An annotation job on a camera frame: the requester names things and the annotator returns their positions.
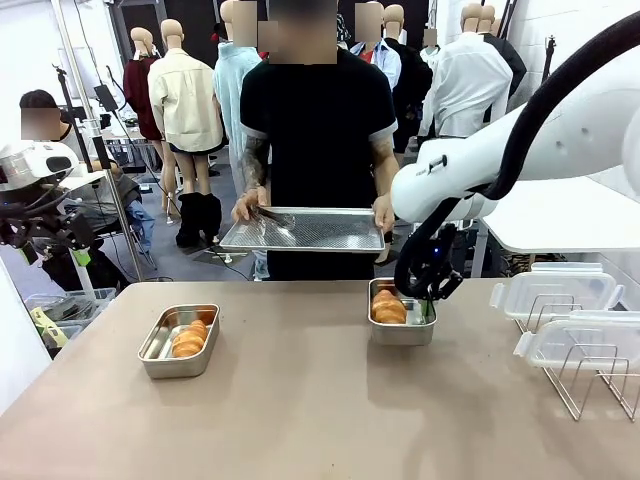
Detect person's right hand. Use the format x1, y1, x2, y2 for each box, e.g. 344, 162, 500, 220
230, 186, 272, 224

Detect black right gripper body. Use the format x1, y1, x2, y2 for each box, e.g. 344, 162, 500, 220
409, 223, 465, 302

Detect clear plastic snap lid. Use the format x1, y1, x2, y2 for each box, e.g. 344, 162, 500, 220
513, 309, 640, 372
489, 261, 626, 322

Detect person's tattooed right forearm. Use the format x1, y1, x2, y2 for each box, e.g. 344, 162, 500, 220
241, 135, 274, 200

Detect white side table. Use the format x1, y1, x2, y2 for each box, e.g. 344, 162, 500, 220
481, 164, 640, 254

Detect person's left forearm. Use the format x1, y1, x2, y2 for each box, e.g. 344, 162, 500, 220
371, 138, 402, 200

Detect mannequin in blue shirt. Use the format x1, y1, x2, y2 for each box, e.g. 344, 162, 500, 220
349, 1, 404, 94

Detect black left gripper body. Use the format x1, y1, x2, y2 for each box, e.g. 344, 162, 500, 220
0, 198, 97, 251

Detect golden croissant bread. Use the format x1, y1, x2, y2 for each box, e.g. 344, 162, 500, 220
370, 288, 409, 325
170, 319, 210, 360

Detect black right arm cable sleeve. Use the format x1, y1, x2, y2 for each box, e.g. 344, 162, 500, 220
393, 73, 617, 302

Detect mannequin in black clothes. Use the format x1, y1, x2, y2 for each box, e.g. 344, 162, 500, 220
383, 4, 435, 155

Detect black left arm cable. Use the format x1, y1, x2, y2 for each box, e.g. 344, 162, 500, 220
0, 183, 71, 221

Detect metal serving tongs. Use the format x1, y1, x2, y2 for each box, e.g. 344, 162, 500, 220
248, 206, 298, 232

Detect perforated metal baking tray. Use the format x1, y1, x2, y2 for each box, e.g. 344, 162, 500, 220
219, 205, 387, 254

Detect rectangular stainless steel container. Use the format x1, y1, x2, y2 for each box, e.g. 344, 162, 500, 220
137, 302, 221, 380
368, 277, 438, 348

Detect seated person in grey shirt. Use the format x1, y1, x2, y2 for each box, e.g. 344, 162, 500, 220
19, 89, 157, 292

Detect mannequin in cream jacket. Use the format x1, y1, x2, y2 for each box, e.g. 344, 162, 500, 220
147, 18, 226, 219

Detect metal wire lid rack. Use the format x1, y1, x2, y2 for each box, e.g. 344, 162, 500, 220
513, 293, 640, 423

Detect mannequin in white shirt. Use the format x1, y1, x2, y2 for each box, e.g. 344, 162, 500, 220
418, 3, 515, 140

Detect white desk with seated person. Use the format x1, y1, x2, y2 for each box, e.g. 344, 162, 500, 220
62, 168, 109, 192

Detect black tall light stand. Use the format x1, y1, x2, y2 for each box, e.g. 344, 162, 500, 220
541, 34, 559, 84

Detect aluminium frame post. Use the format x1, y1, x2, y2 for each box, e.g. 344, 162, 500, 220
51, 0, 145, 283

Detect mannequin in maroon clothes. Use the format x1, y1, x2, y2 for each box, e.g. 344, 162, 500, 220
122, 26, 166, 212

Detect mannequin in black jacket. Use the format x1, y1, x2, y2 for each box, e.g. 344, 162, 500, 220
479, 4, 529, 112

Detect person in black t-shirt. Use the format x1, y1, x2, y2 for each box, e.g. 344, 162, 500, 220
238, 0, 399, 282

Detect person's left hand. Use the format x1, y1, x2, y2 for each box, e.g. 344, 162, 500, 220
372, 194, 398, 233

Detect mannequin in light blue fleece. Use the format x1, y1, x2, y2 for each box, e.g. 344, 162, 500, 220
213, 0, 264, 201

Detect black trousers on floor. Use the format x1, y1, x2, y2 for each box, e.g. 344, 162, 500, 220
175, 191, 223, 248

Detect clear plastic storage bin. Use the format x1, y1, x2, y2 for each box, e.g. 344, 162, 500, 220
23, 286, 118, 352

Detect black thin tripod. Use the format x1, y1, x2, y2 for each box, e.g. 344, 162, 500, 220
51, 63, 109, 174

